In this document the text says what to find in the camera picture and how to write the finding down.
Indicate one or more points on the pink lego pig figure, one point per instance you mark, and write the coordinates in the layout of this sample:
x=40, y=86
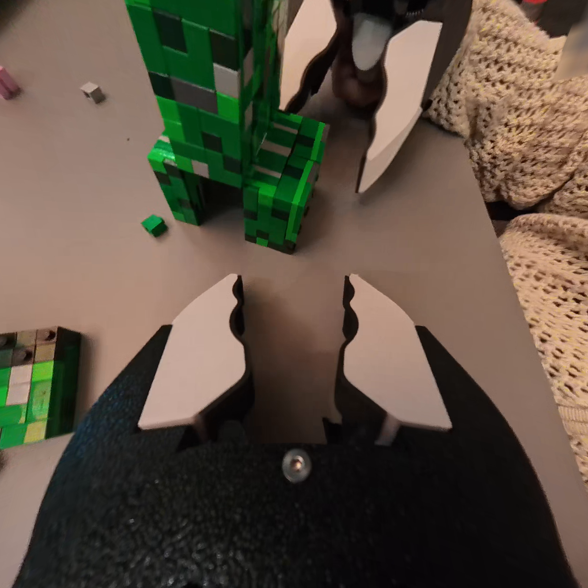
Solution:
x=8, y=82

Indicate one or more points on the small green lego brick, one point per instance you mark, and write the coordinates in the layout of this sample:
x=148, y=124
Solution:
x=154, y=226

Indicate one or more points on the person's right hand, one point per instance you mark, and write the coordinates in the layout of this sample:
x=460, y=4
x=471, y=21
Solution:
x=351, y=87

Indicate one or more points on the green lego creeper figure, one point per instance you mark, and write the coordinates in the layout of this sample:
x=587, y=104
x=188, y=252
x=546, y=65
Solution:
x=193, y=69

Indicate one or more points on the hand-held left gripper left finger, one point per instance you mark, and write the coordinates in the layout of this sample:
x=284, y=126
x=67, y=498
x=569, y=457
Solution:
x=197, y=367

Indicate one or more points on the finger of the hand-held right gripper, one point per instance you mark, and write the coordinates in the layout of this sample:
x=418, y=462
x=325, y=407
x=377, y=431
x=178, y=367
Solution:
x=404, y=101
x=305, y=50

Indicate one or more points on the green lego foot block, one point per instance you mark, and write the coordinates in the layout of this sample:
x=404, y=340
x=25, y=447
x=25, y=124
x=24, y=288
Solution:
x=36, y=390

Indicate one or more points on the small grey lego brick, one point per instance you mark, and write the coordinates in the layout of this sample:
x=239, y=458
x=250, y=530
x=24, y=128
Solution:
x=93, y=92

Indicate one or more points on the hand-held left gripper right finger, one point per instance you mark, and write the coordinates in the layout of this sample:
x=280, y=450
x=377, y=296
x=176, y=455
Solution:
x=390, y=367

